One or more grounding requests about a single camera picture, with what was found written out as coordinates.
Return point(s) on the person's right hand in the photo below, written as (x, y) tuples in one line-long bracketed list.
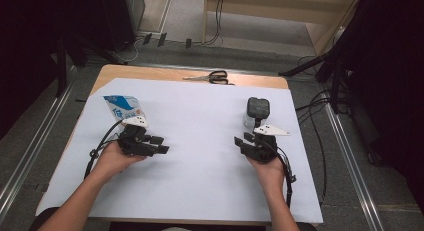
[(271, 176)]

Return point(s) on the black tape strip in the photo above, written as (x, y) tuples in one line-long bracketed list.
[(188, 43), (162, 39), (147, 38)]

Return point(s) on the clear jar with black lid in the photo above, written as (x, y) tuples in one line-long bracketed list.
[(257, 107)]

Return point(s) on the black chair armrest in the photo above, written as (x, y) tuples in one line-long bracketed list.
[(43, 217), (306, 227)]

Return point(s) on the black tripod stand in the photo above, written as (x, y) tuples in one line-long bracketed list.
[(335, 84)]

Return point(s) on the light wooden shelf unit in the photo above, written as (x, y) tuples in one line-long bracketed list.
[(283, 11)]

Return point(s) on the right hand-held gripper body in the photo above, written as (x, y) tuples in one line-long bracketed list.
[(265, 149)]

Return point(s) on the black curtain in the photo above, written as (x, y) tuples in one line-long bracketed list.
[(393, 74), (33, 41)]

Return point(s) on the white and blue printed bag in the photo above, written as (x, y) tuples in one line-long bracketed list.
[(125, 107)]

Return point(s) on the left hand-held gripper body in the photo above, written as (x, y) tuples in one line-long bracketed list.
[(135, 142)]

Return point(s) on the person's left hand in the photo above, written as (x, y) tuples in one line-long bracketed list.
[(111, 161)]

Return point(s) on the dark cabinet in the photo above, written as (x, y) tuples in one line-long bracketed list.
[(128, 14)]

